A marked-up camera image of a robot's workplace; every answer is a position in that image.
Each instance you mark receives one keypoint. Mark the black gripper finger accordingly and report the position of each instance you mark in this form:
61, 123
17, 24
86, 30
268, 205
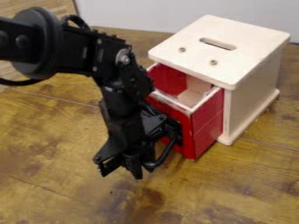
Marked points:
134, 166
148, 161

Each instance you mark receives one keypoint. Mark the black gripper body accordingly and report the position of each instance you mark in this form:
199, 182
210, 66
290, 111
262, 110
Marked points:
128, 135

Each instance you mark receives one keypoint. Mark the black metal drawer handle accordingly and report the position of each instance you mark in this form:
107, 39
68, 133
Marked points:
170, 131

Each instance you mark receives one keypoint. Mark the red drawer front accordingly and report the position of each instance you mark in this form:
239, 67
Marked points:
196, 125

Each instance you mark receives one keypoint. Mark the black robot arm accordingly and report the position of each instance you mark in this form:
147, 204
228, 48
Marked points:
44, 45

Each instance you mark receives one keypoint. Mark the white wooden box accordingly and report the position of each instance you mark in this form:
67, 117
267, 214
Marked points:
232, 56

